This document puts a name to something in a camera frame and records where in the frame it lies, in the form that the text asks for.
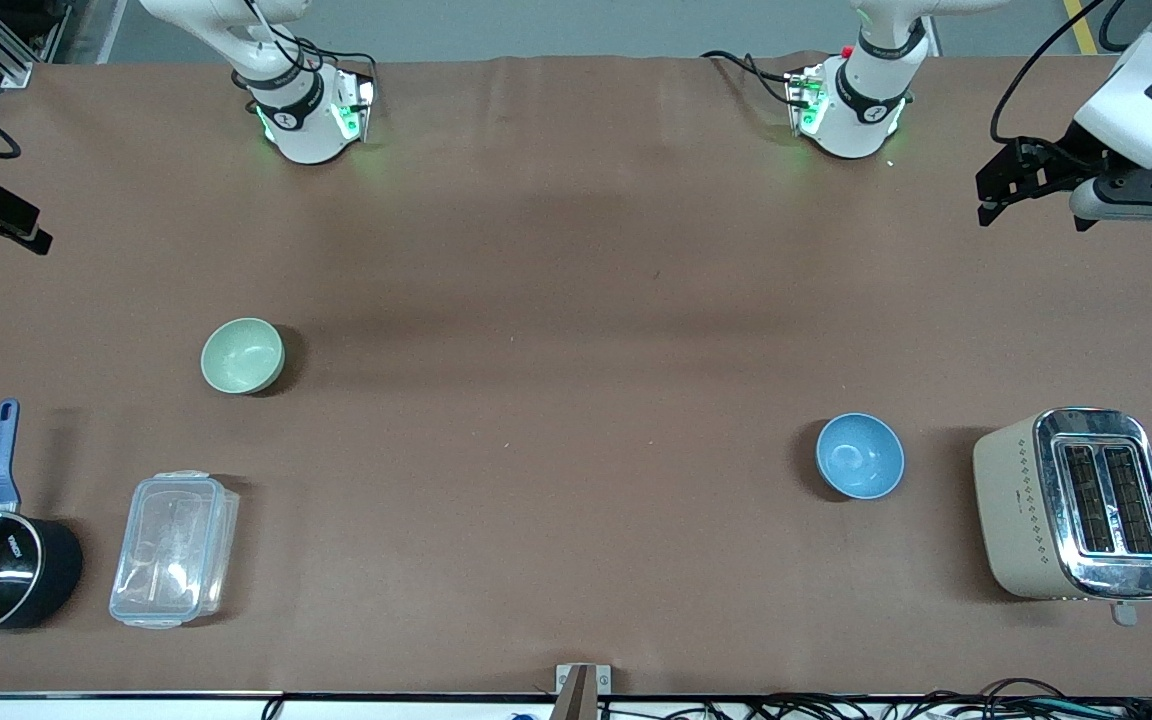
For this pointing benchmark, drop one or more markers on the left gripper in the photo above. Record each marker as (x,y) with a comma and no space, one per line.
(1064,157)

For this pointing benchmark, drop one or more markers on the light green bowl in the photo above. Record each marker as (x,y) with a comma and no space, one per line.
(241,358)

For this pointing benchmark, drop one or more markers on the blue bowl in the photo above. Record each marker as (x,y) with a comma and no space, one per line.
(860,458)

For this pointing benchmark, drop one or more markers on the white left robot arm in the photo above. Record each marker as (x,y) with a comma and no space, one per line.
(861,110)

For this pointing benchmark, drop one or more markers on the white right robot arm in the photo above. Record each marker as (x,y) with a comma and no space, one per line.
(301,125)

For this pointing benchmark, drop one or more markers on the silver connector box green lights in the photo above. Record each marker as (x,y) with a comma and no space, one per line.
(804,100)
(351,115)

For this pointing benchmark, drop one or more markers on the beige chrome toaster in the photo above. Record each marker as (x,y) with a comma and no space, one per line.
(1076,505)

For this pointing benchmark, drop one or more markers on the clear plastic food container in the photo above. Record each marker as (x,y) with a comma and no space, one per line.
(171,550)

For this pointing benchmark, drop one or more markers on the brown table cover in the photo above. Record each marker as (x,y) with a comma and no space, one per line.
(576,250)

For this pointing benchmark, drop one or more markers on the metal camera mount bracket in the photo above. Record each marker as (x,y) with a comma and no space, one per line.
(582,682)

